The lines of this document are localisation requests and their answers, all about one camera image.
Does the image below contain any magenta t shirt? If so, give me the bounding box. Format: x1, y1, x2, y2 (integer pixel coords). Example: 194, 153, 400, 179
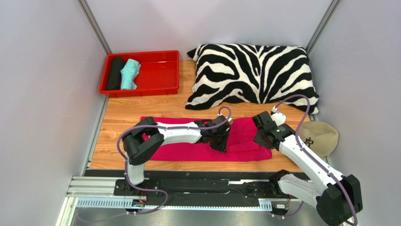
151, 117, 273, 162

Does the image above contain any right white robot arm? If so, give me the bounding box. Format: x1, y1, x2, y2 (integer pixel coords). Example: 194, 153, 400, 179
252, 112, 363, 226

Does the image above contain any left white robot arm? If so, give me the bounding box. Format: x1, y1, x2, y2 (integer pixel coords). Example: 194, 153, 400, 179
117, 114, 233, 186

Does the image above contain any beige baseball cap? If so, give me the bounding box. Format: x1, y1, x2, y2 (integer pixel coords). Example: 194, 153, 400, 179
298, 121, 339, 159

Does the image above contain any zebra print pillow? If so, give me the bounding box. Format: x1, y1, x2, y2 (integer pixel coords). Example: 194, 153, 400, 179
185, 43, 319, 114

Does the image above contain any red plastic tray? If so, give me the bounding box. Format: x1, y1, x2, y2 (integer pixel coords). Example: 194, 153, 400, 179
99, 50, 180, 98

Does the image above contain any rolled teal t shirt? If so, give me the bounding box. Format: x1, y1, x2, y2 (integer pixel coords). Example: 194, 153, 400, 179
120, 58, 141, 90

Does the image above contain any rolled black t shirt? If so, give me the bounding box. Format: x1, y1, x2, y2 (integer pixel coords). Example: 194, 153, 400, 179
106, 57, 126, 90

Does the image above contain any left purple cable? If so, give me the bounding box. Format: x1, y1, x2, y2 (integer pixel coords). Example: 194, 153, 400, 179
116, 105, 233, 220

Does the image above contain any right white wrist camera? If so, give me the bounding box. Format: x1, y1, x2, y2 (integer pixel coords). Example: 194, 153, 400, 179
270, 106, 287, 126

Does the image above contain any aluminium frame rail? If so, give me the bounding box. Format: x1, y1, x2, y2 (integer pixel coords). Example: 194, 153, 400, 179
56, 175, 358, 226

